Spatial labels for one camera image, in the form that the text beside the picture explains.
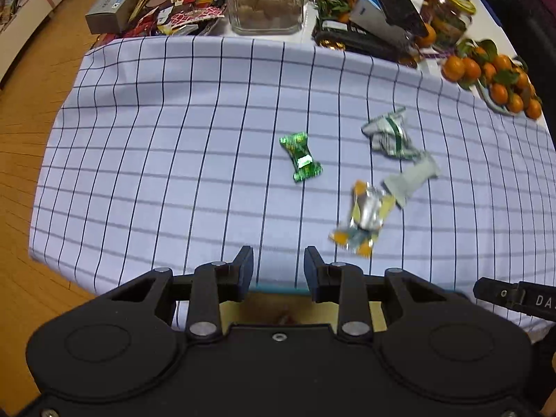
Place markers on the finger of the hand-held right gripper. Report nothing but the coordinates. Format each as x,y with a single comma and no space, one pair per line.
495,293

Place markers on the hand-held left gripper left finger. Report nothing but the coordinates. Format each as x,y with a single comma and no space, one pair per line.
243,269

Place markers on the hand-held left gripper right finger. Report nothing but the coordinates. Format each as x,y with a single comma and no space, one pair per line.
310,269

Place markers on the shiny green candy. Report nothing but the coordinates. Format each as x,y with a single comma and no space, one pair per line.
302,156

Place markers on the crumpled silver yellow wrapper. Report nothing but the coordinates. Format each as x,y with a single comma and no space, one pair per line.
369,215

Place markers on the blue checked tablecloth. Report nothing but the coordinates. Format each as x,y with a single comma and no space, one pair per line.
173,160

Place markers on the crumpled green white wrapper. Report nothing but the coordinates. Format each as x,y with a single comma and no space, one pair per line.
391,134

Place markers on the white fruit plate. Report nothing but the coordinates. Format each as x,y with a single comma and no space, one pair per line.
495,105

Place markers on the pile of tangerines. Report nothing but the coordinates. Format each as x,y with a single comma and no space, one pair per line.
495,74

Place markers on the single tangerine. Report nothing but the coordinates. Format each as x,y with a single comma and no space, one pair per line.
426,35

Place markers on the glass jar with cookies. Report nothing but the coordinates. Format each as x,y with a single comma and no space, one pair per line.
265,4

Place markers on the pile of red snack wrappers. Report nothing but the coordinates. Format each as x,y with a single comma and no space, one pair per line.
182,8

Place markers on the white blue box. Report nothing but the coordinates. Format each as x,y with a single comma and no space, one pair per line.
378,8

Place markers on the glass jar yellow lid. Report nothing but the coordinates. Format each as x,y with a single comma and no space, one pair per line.
451,21

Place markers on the grey cardboard box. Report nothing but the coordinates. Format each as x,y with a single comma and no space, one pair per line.
114,6

